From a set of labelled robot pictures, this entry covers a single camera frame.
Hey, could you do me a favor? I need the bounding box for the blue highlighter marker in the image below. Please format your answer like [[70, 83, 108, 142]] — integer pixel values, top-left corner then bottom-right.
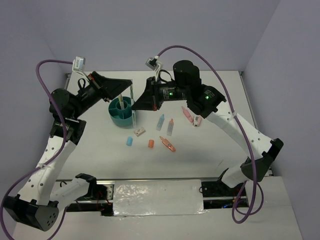
[[156, 114, 165, 131]]

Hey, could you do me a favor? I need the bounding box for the orange marker cap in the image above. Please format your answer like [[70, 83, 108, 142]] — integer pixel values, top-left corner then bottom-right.
[[148, 139, 154, 148]]

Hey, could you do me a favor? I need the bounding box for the orange highlighter marker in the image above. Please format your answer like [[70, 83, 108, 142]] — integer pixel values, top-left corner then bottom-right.
[[166, 119, 174, 136]]

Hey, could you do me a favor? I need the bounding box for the silver foil cover plate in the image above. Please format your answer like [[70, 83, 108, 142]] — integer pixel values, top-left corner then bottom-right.
[[113, 179, 206, 217]]

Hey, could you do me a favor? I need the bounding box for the blue marker cap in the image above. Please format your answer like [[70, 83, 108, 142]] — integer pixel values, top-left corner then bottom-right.
[[126, 136, 133, 147]]

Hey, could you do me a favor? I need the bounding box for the white eraser box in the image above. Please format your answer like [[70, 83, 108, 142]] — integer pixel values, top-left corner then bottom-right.
[[134, 127, 146, 137]]

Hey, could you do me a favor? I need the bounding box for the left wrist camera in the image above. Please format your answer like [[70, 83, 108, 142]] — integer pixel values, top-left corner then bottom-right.
[[72, 56, 86, 73]]

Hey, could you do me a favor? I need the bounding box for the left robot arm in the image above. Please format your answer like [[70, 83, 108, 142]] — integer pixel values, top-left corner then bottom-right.
[[3, 71, 132, 232]]

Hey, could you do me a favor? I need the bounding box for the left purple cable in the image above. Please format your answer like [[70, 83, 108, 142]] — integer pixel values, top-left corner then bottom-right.
[[0, 59, 76, 240]]

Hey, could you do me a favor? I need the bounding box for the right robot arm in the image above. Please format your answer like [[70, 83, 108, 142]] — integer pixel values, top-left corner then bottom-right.
[[132, 60, 284, 196]]

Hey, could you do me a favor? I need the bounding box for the teal round organizer container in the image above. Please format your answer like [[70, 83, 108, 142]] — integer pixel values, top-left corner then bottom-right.
[[108, 96, 133, 127]]

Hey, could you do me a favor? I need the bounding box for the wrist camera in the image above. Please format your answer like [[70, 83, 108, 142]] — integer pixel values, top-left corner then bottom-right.
[[72, 56, 86, 73], [145, 56, 163, 81]]

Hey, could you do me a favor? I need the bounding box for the yellow thin pen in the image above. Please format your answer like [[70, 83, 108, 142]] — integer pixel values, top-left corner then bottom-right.
[[118, 94, 125, 110]]

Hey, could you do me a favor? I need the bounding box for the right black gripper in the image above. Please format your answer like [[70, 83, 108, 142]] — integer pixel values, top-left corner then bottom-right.
[[132, 75, 189, 111]]

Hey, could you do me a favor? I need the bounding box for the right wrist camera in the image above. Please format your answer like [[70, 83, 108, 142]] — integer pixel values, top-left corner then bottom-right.
[[145, 56, 163, 81]]

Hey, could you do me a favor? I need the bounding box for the orange utility cutter pen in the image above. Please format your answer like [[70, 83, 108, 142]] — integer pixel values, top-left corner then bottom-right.
[[159, 136, 176, 152]]

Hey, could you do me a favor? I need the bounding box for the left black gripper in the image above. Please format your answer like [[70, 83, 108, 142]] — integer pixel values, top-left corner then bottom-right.
[[72, 71, 132, 119]]

